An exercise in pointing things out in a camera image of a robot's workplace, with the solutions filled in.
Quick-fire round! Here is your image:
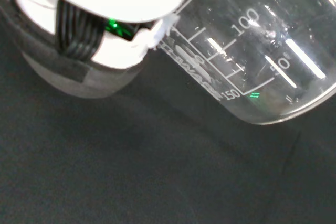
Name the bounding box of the black bench cloth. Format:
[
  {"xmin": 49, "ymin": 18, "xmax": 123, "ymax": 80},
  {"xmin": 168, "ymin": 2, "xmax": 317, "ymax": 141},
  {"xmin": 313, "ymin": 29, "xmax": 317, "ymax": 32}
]
[{"xmin": 0, "ymin": 0, "xmax": 336, "ymax": 224}]

